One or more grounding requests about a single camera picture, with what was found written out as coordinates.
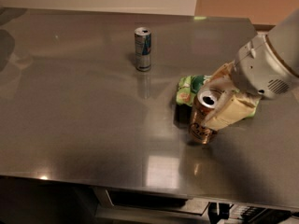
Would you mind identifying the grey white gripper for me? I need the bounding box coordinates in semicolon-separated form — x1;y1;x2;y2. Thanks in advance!
202;34;296;131

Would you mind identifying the orange soda can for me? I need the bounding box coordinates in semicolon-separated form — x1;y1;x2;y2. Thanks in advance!
189;89;221;145

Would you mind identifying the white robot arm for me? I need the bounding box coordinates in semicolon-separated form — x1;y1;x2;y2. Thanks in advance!
201;10;299;131

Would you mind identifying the green rice chip bag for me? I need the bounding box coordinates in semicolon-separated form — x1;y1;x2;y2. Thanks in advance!
175;74;262;119

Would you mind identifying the silver blue energy drink can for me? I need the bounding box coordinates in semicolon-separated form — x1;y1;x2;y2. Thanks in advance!
135;27;151;71

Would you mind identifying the dark drawer under table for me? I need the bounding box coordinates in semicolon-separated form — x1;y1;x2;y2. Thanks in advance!
93;188;209;224

